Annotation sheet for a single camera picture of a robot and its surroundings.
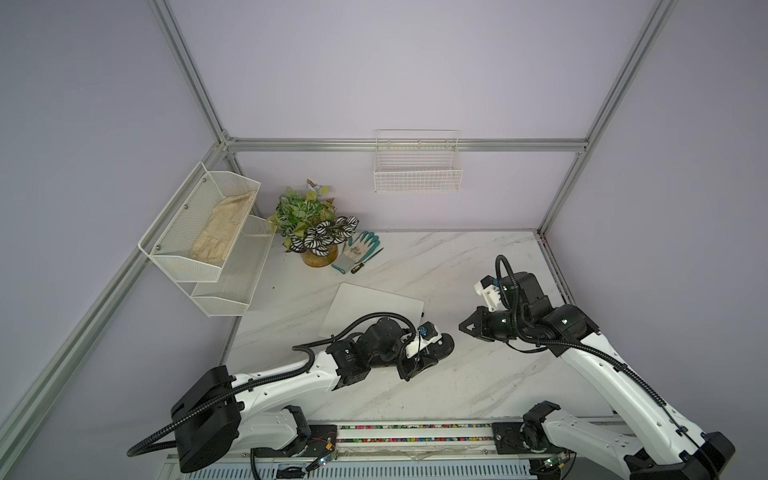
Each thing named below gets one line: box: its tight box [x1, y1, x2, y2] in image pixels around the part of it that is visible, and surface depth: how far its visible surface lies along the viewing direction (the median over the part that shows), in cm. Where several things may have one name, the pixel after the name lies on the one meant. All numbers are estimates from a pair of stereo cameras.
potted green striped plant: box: [267, 179, 360, 268], surface depth 92 cm
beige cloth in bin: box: [189, 191, 256, 264], surface depth 81 cm
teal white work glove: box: [331, 231, 381, 274], surface depth 114 cm
